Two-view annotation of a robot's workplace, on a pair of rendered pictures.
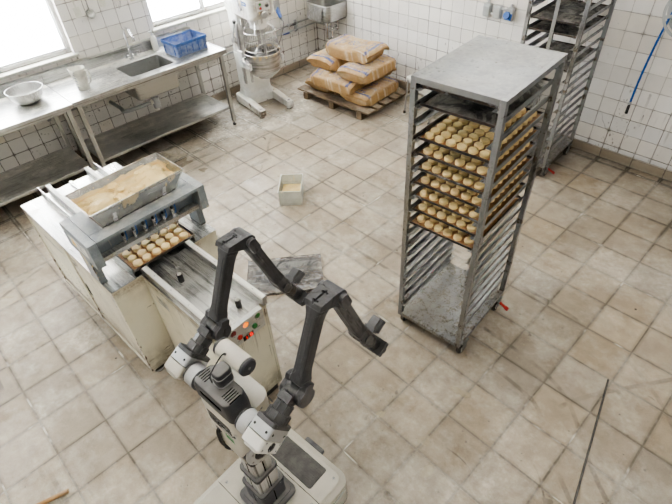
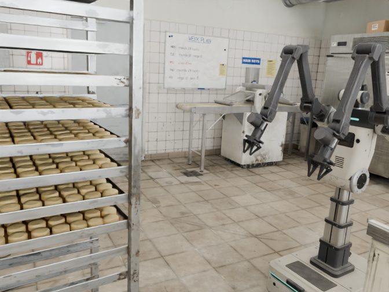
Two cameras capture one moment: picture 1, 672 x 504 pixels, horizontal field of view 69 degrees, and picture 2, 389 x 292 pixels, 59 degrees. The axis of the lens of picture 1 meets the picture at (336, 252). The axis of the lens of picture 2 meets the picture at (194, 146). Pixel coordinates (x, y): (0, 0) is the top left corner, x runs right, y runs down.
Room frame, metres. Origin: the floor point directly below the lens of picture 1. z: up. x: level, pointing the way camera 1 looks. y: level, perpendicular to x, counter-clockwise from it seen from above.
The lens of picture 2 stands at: (3.15, -0.01, 1.46)
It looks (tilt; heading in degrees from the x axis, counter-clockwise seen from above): 13 degrees down; 194
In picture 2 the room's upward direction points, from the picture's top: 3 degrees clockwise
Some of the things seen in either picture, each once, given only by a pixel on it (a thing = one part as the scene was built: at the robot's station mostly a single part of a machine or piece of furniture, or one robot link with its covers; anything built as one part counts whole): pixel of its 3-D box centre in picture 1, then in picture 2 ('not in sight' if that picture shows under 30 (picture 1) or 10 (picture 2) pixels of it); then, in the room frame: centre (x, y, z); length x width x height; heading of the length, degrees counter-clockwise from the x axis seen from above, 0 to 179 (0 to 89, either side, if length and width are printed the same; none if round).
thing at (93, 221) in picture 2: not in sight; (95, 222); (2.24, -0.54, 0.96); 0.05 x 0.05 x 0.02
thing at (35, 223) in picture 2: not in sight; (36, 225); (2.32, -0.70, 0.96); 0.05 x 0.05 x 0.02
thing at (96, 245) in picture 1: (143, 226); not in sight; (2.26, 1.11, 1.01); 0.72 x 0.33 x 0.34; 135
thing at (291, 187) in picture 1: (291, 189); not in sight; (3.87, 0.39, 0.08); 0.30 x 0.22 x 0.16; 177
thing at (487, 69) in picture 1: (466, 212); not in sight; (2.28, -0.80, 0.93); 0.64 x 0.51 x 1.78; 137
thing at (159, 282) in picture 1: (119, 248); not in sight; (2.23, 1.30, 0.87); 2.01 x 0.03 x 0.07; 45
